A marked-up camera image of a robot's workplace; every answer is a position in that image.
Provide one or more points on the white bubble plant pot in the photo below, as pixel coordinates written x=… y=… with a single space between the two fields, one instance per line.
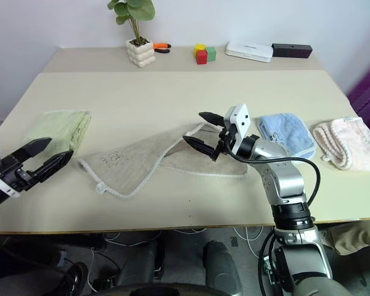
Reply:
x=140 y=55

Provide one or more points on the folded green towel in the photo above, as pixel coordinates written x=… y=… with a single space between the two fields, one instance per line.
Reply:
x=61 y=126

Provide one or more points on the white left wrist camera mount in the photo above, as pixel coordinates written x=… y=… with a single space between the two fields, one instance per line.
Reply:
x=0 y=188

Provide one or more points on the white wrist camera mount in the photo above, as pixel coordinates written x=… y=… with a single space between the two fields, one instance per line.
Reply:
x=242 y=118
x=0 y=188

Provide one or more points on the flat white box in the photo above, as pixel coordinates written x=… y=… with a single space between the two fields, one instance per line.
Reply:
x=248 y=50

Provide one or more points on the folded blue towel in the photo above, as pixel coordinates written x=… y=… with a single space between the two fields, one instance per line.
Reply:
x=283 y=129

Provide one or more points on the purple ribbed object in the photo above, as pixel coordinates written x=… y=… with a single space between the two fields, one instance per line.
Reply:
x=368 y=89

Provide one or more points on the long black box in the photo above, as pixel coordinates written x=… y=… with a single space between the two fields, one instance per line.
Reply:
x=291 y=50

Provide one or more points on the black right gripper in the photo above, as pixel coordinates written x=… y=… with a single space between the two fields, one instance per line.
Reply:
x=225 y=140

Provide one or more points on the green cube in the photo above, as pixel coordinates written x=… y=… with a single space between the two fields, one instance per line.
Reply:
x=211 y=54

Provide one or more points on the beige towel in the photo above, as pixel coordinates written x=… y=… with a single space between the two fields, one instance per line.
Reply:
x=135 y=166

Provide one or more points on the crumpled beige cloth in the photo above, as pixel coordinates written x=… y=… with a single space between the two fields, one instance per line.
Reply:
x=357 y=237

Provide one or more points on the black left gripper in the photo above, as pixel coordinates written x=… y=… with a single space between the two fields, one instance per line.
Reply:
x=17 y=175

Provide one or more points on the dark rounded shape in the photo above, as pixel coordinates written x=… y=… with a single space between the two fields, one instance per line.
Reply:
x=222 y=268

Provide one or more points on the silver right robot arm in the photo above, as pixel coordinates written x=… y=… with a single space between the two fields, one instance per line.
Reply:
x=283 y=179

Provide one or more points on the green leafy plant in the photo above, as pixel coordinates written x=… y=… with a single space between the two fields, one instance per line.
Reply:
x=132 y=9

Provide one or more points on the yellow cube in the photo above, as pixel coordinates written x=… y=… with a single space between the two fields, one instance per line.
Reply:
x=199 y=47

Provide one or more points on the folded pink towel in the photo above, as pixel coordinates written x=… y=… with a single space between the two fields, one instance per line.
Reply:
x=348 y=145

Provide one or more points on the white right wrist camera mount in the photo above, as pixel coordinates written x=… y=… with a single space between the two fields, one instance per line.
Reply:
x=242 y=118

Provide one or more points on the red cube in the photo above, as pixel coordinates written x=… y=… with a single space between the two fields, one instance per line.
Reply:
x=201 y=57

